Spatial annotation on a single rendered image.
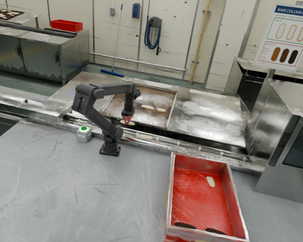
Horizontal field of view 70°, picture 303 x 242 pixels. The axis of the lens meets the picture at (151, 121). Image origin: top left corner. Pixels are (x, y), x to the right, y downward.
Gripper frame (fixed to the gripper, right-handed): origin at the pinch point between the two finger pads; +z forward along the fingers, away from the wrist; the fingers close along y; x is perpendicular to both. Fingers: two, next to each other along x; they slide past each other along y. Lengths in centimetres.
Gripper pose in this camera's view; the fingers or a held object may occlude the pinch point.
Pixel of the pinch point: (127, 121)
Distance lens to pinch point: 142.6
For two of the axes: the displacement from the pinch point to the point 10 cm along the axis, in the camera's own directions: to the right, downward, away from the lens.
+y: 2.3, -4.9, 8.4
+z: -1.1, 8.4, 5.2
